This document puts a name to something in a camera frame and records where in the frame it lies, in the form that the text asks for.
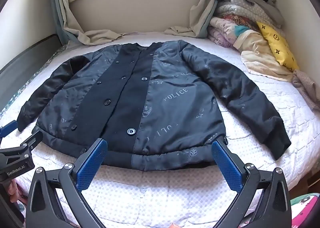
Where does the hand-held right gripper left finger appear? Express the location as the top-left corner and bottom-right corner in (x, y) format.
(25, 138), (108, 228)

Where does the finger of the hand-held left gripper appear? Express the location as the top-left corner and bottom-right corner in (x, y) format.
(19, 131), (43, 155)
(0, 121), (18, 142)

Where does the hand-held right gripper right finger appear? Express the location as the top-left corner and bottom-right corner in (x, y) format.
(211, 140), (292, 228)

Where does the black printed jacket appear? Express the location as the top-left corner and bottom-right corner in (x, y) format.
(17, 40), (292, 171)

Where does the person's left hand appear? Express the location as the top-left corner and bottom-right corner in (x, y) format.
(7, 182), (18, 203)

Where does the dark grey bed board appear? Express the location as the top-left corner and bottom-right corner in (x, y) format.
(0, 34), (63, 112)

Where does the brown striped cloth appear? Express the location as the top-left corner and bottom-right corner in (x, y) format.
(292, 69), (320, 112)

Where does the cream blanket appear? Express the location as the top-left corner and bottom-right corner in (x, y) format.
(234, 28), (295, 82)

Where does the beige curtain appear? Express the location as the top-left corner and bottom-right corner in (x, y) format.
(164, 0), (218, 39)
(59, 0), (125, 45)

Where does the yellow printed pillow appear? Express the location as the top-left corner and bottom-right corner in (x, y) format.
(255, 21), (300, 72)

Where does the teal curtain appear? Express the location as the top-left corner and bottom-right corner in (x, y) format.
(49, 0), (73, 44)

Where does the floral folded quilt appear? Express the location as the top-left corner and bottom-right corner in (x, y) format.
(207, 15), (260, 49)

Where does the grey dotted blanket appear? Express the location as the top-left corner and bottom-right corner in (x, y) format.
(216, 0), (285, 29)

